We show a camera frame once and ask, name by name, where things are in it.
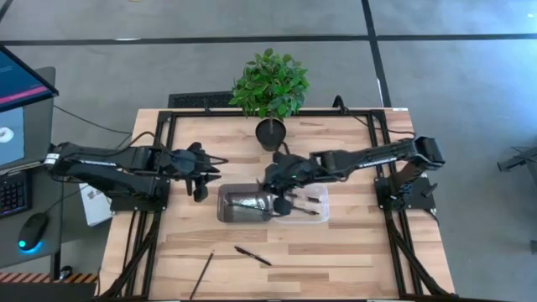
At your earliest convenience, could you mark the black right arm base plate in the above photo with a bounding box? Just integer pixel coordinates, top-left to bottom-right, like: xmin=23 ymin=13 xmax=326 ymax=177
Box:
xmin=374 ymin=175 xmax=437 ymax=211

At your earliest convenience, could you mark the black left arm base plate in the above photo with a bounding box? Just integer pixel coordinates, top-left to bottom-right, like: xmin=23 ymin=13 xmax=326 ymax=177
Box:
xmin=109 ymin=178 xmax=171 ymax=213

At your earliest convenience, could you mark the black aluminium table frame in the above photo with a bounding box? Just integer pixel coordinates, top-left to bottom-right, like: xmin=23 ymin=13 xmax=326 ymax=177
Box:
xmin=98 ymin=107 xmax=458 ymax=301

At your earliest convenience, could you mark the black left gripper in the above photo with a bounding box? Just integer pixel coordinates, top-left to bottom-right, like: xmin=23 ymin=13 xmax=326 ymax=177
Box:
xmin=167 ymin=147 xmax=222 ymax=203

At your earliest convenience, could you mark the black keyboard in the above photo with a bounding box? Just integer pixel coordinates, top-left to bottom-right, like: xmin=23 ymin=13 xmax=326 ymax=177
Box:
xmin=0 ymin=169 xmax=33 ymax=219

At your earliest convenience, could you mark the grey side desk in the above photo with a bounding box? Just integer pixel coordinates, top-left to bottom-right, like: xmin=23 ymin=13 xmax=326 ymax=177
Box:
xmin=0 ymin=161 xmax=66 ymax=269

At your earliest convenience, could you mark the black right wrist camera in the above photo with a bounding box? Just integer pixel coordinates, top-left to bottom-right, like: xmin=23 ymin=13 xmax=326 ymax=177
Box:
xmin=273 ymin=151 xmax=295 ymax=167

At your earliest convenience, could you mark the monitor with blue screen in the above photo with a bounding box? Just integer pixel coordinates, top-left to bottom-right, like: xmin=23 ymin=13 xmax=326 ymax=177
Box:
xmin=0 ymin=44 xmax=60 ymax=114

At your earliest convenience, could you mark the black computer mouse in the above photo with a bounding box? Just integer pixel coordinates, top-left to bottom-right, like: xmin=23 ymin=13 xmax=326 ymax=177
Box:
xmin=16 ymin=212 xmax=50 ymax=253

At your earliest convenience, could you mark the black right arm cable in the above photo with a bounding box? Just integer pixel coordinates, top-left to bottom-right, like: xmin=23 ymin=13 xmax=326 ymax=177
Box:
xmin=333 ymin=95 xmax=416 ymax=138

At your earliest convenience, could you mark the black pen with white print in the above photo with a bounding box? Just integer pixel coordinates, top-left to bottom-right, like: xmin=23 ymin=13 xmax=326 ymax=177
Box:
xmin=233 ymin=245 xmax=273 ymax=267

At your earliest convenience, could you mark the white box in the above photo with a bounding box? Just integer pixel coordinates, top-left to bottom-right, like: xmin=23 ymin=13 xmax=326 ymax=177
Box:
xmin=78 ymin=182 xmax=114 ymax=227

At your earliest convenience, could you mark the black floor vent grate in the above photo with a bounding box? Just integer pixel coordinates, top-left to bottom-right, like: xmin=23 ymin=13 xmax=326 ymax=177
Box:
xmin=167 ymin=91 xmax=234 ymax=109

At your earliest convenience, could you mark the clear pen with black grip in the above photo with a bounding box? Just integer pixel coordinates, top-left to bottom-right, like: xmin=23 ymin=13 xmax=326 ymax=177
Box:
xmin=289 ymin=192 xmax=322 ymax=204

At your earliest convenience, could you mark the clear plastic bin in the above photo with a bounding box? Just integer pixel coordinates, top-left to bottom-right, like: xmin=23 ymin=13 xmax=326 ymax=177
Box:
xmin=270 ymin=183 xmax=331 ymax=224

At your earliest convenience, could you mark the grey-framed monitor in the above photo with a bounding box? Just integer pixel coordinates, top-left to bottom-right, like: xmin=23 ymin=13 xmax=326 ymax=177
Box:
xmin=0 ymin=66 xmax=56 ymax=171

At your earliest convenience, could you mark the black stand base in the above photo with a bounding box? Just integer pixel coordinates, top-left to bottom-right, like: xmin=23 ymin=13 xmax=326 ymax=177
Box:
xmin=497 ymin=144 xmax=537 ymax=173

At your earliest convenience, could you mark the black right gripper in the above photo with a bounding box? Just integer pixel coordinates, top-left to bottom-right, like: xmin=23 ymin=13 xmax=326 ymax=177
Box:
xmin=256 ymin=153 xmax=322 ymax=217

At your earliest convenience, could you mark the green potted plant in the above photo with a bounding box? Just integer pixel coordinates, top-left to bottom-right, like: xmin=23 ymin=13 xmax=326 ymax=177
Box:
xmin=228 ymin=47 xmax=310 ymax=153

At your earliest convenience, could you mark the thin black floor cable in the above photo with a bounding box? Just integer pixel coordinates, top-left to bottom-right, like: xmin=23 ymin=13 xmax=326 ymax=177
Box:
xmin=53 ymin=104 xmax=133 ymax=136

